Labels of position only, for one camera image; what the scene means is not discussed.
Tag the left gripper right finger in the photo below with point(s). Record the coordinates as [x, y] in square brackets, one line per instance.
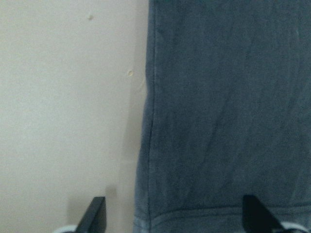
[256, 218]

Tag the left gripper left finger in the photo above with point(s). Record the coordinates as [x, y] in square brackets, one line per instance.
[95, 219]

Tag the black graphic t-shirt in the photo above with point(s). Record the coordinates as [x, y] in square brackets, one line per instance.
[227, 113]

